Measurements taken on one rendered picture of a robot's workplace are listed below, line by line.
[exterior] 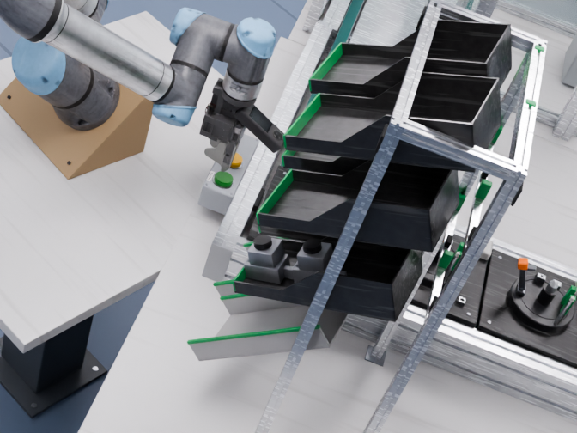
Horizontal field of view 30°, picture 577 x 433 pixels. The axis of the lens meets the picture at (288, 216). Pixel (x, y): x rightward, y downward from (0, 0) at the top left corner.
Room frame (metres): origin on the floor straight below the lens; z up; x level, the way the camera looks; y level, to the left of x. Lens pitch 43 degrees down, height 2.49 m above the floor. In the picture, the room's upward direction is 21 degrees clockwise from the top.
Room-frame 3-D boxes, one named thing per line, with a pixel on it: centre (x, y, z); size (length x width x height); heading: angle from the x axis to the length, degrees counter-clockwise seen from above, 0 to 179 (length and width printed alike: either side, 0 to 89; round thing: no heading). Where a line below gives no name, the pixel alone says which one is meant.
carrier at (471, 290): (1.67, -0.31, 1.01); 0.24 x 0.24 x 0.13; 89
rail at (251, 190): (1.95, 0.09, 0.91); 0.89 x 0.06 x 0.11; 179
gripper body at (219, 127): (1.69, 0.18, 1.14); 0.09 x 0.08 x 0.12; 89
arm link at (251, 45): (1.69, 0.18, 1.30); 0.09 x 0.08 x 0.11; 91
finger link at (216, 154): (1.68, 0.18, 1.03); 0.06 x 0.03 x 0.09; 89
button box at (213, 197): (1.76, 0.16, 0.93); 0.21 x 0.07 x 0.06; 179
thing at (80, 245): (1.76, 0.45, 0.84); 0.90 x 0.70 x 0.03; 151
